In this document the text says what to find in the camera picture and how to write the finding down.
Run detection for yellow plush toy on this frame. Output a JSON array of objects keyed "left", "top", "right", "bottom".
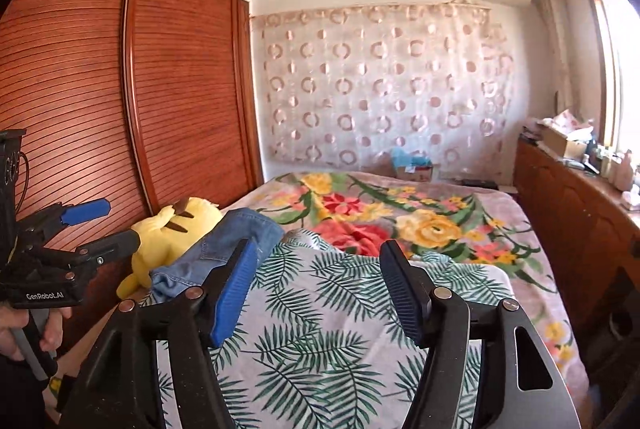
[{"left": 117, "top": 196, "right": 223, "bottom": 300}]

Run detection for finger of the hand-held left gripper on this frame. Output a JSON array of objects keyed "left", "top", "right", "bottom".
[
  {"left": 20, "top": 198, "right": 112, "bottom": 240},
  {"left": 35, "top": 230, "right": 141, "bottom": 272}
]

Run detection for floral blanket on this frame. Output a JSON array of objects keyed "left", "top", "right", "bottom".
[{"left": 235, "top": 171, "right": 591, "bottom": 390}]

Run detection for wooden louvered wardrobe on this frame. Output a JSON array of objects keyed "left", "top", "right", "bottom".
[{"left": 0, "top": 0, "right": 265, "bottom": 360}]

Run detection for group of small bottles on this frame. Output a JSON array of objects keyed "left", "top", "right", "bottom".
[{"left": 599, "top": 149, "right": 637, "bottom": 190}]

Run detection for white window drape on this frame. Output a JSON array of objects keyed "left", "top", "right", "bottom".
[{"left": 530, "top": 0, "right": 576, "bottom": 110}]

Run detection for wooden cabinet counter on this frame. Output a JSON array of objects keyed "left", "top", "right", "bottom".
[{"left": 512, "top": 136, "right": 640, "bottom": 360}]

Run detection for tan box with papers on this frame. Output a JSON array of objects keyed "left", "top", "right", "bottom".
[{"left": 537, "top": 109, "right": 596, "bottom": 160}]

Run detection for person's left hand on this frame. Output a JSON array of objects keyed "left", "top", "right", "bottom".
[{"left": 0, "top": 304, "right": 74, "bottom": 362}]

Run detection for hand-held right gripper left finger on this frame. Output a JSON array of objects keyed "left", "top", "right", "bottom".
[{"left": 57, "top": 238, "right": 259, "bottom": 429}]

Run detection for circle patterned curtain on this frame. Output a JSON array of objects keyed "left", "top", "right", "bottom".
[{"left": 250, "top": 4, "right": 516, "bottom": 170}]

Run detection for blue denim pants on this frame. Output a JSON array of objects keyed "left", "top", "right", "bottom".
[{"left": 150, "top": 207, "right": 286, "bottom": 305}]

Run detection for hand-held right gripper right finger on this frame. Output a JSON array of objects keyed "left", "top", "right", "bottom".
[{"left": 379, "top": 239, "right": 583, "bottom": 429}]

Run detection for dark waste bin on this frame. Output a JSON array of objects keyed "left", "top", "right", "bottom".
[{"left": 607, "top": 303, "right": 640, "bottom": 341}]

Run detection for palm leaf printed sheet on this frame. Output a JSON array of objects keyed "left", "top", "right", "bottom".
[{"left": 140, "top": 231, "right": 516, "bottom": 429}]

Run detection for cardboard box with blue cloth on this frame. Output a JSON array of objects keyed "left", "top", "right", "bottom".
[{"left": 390, "top": 148, "right": 435, "bottom": 182}]

